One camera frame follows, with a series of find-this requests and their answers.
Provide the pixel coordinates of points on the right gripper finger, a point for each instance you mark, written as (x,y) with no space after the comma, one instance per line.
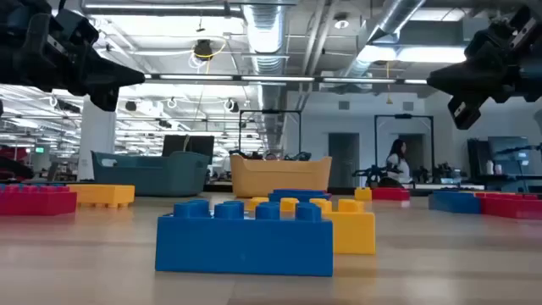
(466,80)
(468,112)

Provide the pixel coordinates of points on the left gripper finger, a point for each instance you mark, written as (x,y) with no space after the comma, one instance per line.
(106,99)
(106,76)

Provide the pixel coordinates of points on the blue toy building block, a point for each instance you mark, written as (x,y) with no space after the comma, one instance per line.
(453,203)
(298,195)
(241,245)

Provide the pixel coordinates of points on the yellow toy building block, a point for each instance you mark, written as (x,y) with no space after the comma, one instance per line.
(101,195)
(353,233)
(363,195)

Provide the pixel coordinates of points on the red toy building block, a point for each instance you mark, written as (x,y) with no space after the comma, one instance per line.
(512,207)
(38,203)
(391,195)

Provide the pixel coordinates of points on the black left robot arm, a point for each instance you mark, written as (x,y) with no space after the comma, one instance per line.
(17,5)

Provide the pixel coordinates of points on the black background robot arm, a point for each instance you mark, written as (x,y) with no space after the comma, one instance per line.
(298,156)
(374,173)

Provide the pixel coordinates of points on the white building pillar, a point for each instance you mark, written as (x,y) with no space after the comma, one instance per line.
(97,144)

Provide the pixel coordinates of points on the white bottle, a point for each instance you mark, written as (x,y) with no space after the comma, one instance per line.
(499,168)
(490,167)

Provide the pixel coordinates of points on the grey door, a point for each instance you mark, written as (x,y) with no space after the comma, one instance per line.
(417,148)
(344,159)

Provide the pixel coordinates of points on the yellow hanging pendant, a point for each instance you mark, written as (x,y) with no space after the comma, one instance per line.
(388,99)

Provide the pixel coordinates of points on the dark teal plastic bin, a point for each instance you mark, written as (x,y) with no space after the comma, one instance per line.
(148,175)

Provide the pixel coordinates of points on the person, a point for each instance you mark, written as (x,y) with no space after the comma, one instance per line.
(398,165)

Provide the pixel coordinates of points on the black monitor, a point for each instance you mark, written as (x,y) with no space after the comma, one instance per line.
(188,146)

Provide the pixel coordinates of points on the orange plastic bin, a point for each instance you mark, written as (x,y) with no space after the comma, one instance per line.
(279,178)

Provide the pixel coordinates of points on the black station frame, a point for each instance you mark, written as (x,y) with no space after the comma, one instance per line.
(271,112)
(404,116)

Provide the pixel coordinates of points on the silver ceiling duct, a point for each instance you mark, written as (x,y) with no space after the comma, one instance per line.
(394,17)
(264,42)

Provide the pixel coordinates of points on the black overhead camera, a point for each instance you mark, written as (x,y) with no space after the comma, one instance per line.
(203,48)

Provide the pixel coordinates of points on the black aluminium rig frame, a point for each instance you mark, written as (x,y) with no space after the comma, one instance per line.
(319,79)

